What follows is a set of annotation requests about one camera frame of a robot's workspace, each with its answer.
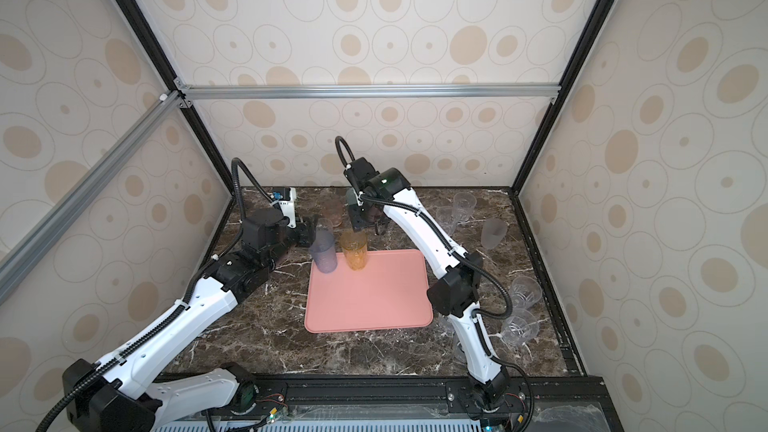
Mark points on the silver aluminium crossbar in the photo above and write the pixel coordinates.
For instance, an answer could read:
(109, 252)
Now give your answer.
(370, 91)

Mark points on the yellow transparent tumbler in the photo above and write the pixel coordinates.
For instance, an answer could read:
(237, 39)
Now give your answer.
(354, 247)

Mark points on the frosted white cup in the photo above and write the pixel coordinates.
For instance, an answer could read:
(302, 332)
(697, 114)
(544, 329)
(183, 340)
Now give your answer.
(493, 232)

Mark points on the black frame post right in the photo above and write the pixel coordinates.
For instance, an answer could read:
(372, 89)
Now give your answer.
(574, 66)

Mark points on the pink transparent cup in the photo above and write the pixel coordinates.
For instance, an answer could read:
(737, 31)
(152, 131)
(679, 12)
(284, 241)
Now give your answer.
(334, 211)

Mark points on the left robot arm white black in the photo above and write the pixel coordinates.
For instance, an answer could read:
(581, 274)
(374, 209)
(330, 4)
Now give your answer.
(119, 392)

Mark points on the clear faceted glass front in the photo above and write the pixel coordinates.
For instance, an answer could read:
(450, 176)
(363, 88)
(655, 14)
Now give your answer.
(519, 328)

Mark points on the clear cup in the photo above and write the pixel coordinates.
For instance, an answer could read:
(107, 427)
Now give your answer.
(464, 204)
(446, 218)

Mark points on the black frame post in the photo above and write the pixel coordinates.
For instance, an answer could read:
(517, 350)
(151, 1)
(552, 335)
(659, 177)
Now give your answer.
(153, 49)
(574, 66)

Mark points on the silver aluminium side bar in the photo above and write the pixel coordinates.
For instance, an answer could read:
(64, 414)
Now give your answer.
(41, 238)

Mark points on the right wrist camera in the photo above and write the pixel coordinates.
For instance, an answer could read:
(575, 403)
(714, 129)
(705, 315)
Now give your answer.
(359, 173)

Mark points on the black frame post left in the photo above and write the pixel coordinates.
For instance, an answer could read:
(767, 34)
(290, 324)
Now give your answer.
(153, 49)

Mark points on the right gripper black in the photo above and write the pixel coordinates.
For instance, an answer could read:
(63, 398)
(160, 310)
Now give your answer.
(358, 222)

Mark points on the green frosted tumbler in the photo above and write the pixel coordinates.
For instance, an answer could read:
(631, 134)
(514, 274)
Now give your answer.
(351, 201)

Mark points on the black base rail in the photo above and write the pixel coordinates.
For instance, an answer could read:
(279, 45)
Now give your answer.
(413, 403)

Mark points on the clear faceted glass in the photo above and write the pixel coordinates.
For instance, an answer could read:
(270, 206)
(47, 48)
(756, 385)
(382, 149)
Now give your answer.
(519, 328)
(525, 292)

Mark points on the clear cup back right front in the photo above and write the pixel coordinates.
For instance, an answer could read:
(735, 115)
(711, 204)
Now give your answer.
(446, 218)

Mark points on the grey frosted tumbler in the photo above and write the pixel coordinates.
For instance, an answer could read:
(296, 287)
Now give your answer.
(323, 251)

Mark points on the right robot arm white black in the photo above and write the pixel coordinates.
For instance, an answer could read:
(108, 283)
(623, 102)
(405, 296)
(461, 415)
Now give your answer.
(464, 292)

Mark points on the pink plastic tray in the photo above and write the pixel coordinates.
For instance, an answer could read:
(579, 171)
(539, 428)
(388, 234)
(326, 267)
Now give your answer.
(389, 293)

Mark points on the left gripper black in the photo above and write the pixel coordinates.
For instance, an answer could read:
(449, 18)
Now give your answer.
(307, 230)

